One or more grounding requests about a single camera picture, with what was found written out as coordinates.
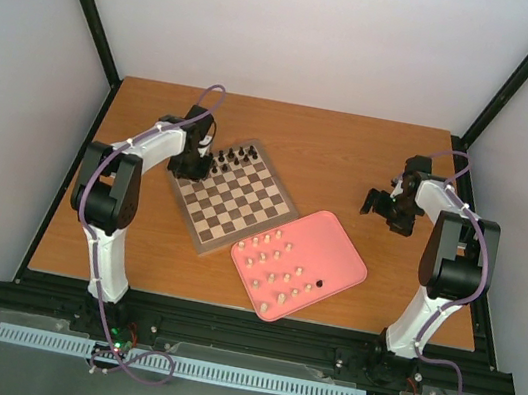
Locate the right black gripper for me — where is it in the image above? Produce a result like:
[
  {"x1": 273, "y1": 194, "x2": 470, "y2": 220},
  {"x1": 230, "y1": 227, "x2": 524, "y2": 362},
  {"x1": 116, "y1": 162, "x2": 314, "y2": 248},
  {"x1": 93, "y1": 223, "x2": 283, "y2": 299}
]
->
[{"x1": 357, "y1": 187, "x2": 423, "y2": 239}]

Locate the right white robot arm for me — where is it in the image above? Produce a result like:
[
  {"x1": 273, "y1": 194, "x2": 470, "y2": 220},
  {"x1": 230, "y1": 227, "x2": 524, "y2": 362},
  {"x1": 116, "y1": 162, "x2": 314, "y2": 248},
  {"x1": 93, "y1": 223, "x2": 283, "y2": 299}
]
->
[{"x1": 360, "y1": 155, "x2": 501, "y2": 362}]

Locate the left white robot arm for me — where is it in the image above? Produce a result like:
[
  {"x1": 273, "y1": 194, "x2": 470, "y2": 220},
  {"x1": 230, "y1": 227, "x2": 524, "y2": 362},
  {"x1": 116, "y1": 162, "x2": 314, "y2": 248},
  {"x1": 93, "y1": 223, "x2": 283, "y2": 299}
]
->
[{"x1": 70, "y1": 105, "x2": 216, "y2": 337}]

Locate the wooden chess board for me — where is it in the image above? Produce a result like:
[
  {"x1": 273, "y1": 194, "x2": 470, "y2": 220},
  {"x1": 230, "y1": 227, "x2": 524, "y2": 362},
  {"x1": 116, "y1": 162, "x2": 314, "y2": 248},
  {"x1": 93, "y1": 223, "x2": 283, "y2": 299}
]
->
[{"x1": 168, "y1": 139, "x2": 299, "y2": 256}]

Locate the pink plastic tray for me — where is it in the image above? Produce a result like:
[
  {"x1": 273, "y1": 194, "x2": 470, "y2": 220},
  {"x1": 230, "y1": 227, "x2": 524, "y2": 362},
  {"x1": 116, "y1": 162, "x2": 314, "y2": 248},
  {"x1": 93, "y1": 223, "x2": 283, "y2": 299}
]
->
[{"x1": 230, "y1": 210, "x2": 368, "y2": 322}]

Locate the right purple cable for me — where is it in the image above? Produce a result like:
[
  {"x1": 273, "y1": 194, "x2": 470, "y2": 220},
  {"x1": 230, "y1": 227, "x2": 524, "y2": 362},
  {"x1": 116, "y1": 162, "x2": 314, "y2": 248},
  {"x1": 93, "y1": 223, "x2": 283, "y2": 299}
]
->
[{"x1": 370, "y1": 142, "x2": 513, "y2": 395}]

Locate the right black corner post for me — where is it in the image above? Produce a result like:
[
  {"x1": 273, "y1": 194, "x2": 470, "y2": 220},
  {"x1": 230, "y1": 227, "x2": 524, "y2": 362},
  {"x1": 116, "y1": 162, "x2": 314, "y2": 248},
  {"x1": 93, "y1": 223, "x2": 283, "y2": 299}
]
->
[{"x1": 459, "y1": 0, "x2": 528, "y2": 157}]

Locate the black corner post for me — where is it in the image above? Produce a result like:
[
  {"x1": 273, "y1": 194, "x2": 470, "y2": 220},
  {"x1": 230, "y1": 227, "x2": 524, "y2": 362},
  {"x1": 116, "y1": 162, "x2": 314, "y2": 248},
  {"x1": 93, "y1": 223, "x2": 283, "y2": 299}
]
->
[
  {"x1": 459, "y1": 0, "x2": 528, "y2": 157},
  {"x1": 23, "y1": 0, "x2": 137, "y2": 89}
]

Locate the black aluminium frame rail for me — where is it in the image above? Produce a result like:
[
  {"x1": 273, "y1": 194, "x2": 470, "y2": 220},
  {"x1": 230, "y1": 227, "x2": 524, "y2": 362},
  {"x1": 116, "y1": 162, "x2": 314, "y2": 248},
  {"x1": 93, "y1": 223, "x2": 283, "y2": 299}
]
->
[{"x1": 0, "y1": 270, "x2": 515, "y2": 395}]

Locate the light blue cable duct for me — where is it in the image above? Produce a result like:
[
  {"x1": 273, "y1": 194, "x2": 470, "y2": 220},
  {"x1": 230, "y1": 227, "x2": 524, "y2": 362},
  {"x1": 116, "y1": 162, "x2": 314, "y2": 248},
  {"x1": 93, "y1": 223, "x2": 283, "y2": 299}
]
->
[{"x1": 0, "y1": 322, "x2": 367, "y2": 395}]

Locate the left black corner post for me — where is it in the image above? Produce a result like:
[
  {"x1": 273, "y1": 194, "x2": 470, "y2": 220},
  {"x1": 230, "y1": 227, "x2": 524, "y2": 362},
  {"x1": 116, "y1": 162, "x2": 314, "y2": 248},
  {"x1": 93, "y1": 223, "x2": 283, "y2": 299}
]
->
[{"x1": 23, "y1": 0, "x2": 137, "y2": 89}]

